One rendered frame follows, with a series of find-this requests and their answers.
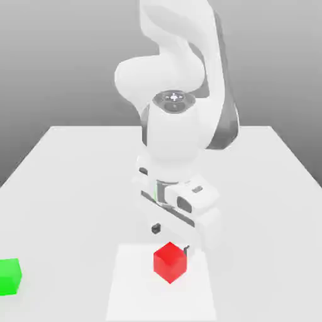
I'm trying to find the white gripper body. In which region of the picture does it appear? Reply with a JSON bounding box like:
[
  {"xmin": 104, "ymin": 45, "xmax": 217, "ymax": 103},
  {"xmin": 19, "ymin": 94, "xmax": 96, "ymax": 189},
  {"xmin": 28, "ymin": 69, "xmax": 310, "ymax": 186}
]
[{"xmin": 136, "ymin": 189, "xmax": 223, "ymax": 253}]

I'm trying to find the small red cube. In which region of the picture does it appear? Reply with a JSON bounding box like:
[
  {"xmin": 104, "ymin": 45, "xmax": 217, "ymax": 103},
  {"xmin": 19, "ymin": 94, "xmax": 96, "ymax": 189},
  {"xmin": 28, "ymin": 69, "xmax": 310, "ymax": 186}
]
[{"xmin": 153, "ymin": 241, "xmax": 188, "ymax": 285}]

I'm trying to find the small green cube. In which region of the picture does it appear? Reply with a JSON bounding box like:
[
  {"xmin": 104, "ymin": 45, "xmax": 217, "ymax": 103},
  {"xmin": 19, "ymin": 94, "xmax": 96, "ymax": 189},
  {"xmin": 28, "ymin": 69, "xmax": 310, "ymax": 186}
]
[{"xmin": 0, "ymin": 258, "xmax": 23, "ymax": 297}]

